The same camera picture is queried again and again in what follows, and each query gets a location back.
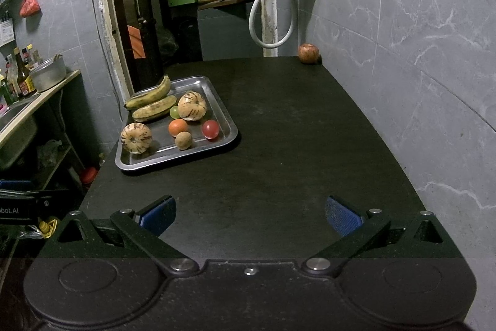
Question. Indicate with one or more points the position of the orange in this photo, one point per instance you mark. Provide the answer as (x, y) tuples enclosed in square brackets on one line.
[(178, 127)]

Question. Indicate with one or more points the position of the steel tray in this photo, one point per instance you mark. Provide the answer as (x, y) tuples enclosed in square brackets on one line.
[(162, 153)]

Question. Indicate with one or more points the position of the cream door frame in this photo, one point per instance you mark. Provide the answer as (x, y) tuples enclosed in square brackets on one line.
[(101, 5)]

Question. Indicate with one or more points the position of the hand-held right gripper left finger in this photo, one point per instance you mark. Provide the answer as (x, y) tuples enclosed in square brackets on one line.
[(159, 215)]

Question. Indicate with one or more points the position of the yellow bottle cap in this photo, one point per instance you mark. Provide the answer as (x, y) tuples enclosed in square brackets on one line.
[(47, 228)]

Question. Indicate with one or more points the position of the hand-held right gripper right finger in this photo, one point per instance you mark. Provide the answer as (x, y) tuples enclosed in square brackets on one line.
[(343, 216)]

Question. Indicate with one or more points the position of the small brown fruit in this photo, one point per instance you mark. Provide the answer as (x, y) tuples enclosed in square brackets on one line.
[(183, 140)]

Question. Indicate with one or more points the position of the green grape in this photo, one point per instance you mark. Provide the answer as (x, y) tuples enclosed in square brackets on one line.
[(174, 112)]

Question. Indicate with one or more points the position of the red plastic bag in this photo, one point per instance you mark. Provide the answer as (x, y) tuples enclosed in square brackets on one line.
[(30, 7)]

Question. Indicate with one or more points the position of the long yellow banana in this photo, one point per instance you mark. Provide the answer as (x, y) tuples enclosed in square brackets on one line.
[(149, 93)]

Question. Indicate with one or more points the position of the row of sauce bottles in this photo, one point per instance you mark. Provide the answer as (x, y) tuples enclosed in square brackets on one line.
[(21, 77)]

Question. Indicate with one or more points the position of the short spotted banana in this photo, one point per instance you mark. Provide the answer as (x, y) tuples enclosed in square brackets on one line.
[(154, 110)]

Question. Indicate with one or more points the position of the metal pot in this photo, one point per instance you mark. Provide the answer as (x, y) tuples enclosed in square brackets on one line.
[(48, 76)]

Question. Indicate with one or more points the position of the red apple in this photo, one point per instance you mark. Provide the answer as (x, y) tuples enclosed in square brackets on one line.
[(309, 53)]

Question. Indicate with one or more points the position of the red tomato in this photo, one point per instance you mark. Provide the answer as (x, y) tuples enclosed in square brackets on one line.
[(210, 129)]

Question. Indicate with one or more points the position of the red lid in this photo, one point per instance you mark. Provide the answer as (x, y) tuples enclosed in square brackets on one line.
[(89, 174)]

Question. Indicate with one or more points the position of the cream kitchen counter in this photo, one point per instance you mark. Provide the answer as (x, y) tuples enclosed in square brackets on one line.
[(50, 92)]

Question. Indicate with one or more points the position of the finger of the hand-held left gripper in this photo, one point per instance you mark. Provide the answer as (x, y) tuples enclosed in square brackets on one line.
[(15, 185)]

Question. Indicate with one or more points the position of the striped cream melon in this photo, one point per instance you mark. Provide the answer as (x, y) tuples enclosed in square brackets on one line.
[(192, 106), (136, 137)]

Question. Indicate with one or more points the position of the grey blue cabinet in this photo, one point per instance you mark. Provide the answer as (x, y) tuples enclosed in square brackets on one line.
[(224, 32)]

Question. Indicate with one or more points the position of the orange paper sheet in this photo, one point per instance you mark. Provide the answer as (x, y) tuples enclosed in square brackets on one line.
[(136, 42)]

